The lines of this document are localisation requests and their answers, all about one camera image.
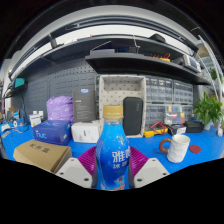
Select blue printed carton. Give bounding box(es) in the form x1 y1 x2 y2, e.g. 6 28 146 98
31 119 72 146

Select dark grey wall shelf unit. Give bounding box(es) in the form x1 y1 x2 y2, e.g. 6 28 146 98
9 31 213 86

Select flat black case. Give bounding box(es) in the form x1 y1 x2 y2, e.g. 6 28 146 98
184 120 206 134

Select black zip case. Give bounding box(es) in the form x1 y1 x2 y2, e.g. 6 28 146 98
122 96 144 136

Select white wire shelf rack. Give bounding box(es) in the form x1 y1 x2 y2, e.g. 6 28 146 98
196 34 224 101

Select blue drink bottle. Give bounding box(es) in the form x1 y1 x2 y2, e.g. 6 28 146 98
94 105 132 192

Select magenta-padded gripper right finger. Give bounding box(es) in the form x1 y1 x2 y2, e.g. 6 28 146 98
128 145 171 189

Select clear organizer box, coloured parts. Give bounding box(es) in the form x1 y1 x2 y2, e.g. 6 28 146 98
164 104 186 125

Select yellow multimeter with red leads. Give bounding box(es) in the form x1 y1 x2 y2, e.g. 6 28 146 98
143 121 169 138

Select white product box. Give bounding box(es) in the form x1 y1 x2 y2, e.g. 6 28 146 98
70 120 101 144

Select purple plastic bag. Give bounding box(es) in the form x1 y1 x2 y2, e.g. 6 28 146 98
45 95 75 124

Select grey small-parts drawer cabinet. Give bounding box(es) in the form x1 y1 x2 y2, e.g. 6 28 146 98
145 76 175 104
173 80 195 105
143 102 168 128
183 103 195 123

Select black box with white label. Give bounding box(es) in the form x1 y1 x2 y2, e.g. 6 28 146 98
168 123 188 136

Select white perforated storage tray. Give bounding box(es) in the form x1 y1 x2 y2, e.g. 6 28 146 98
98 74 148 138

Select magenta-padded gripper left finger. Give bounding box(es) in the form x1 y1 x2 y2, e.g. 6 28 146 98
54 145 98 190

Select brown cardboard box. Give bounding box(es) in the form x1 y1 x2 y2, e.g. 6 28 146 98
12 139 73 174

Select green potted plant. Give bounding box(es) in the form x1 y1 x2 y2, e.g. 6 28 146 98
193 91 224 131

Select flat round red coaster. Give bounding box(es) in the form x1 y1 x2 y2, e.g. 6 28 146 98
188 143 202 154

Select dark grey upright box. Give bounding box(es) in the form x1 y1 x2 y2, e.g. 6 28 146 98
72 87 98 123

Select white mug with brown handle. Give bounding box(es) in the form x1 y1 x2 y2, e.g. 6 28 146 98
158 133 191 164

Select small white carton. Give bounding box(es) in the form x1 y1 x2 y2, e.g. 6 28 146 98
29 113 43 128

